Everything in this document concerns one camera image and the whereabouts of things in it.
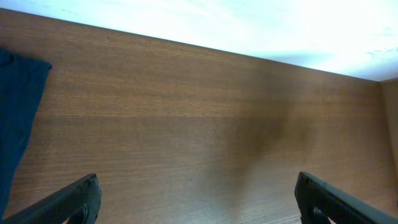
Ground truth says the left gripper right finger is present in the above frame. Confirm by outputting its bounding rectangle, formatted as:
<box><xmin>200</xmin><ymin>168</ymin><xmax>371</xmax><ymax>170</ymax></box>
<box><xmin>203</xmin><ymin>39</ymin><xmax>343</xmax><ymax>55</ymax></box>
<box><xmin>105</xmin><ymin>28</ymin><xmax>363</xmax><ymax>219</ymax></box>
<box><xmin>294</xmin><ymin>172</ymin><xmax>397</xmax><ymax>224</ymax></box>

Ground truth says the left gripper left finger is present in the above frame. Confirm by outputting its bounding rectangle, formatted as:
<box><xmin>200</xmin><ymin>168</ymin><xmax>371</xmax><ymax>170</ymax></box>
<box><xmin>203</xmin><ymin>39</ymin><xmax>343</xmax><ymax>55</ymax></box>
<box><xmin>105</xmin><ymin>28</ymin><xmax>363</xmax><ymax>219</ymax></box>
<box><xmin>2</xmin><ymin>174</ymin><xmax>101</xmax><ymax>224</ymax></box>

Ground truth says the folded dark navy garment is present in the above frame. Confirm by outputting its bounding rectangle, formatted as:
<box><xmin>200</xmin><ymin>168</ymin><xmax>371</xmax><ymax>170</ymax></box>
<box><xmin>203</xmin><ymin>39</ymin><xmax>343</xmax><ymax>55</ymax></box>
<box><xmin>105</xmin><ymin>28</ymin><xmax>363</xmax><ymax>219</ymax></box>
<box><xmin>1</xmin><ymin>49</ymin><xmax>52</xmax><ymax>215</ymax></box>

